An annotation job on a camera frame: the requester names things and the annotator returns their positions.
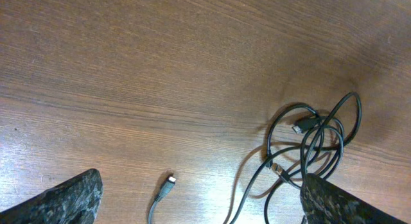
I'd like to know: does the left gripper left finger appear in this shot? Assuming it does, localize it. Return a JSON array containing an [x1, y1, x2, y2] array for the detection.
[[1, 169, 103, 224]]

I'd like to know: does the black usb cable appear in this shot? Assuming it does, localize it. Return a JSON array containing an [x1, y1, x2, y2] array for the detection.
[[147, 101, 346, 224], [263, 91, 363, 224]]

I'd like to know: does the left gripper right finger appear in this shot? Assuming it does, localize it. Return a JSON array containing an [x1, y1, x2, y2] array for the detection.
[[300, 173, 405, 224]]

